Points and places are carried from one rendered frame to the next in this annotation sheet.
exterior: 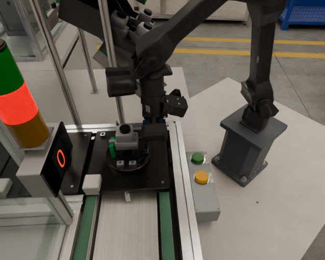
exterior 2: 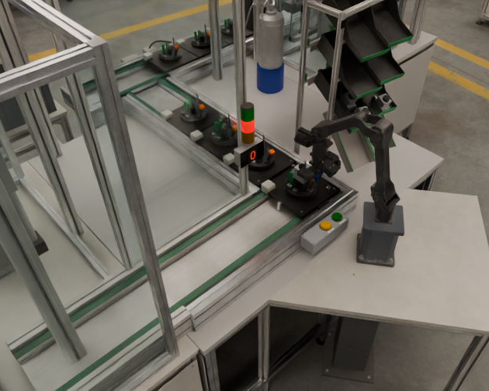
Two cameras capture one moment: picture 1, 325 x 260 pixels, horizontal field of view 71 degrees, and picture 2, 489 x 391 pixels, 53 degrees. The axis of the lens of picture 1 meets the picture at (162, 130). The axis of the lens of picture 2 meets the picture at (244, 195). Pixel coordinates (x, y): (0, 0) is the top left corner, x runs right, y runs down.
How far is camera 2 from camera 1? 144 cm
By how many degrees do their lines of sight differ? 37
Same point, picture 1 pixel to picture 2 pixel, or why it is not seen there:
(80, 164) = (272, 174)
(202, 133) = not seen: hidden behind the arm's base
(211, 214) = (309, 243)
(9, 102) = (244, 124)
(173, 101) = (327, 164)
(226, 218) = (324, 264)
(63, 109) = not seen: hidden behind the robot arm
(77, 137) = (285, 159)
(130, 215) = (272, 216)
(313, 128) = (483, 283)
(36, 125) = (249, 136)
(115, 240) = (256, 219)
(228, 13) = not seen: outside the picture
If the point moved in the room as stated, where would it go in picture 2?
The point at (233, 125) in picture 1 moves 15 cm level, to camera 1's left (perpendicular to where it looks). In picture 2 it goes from (369, 208) to (340, 188)
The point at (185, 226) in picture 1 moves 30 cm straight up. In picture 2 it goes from (289, 236) to (293, 178)
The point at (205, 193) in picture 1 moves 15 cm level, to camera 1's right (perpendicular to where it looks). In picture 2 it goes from (317, 233) to (346, 256)
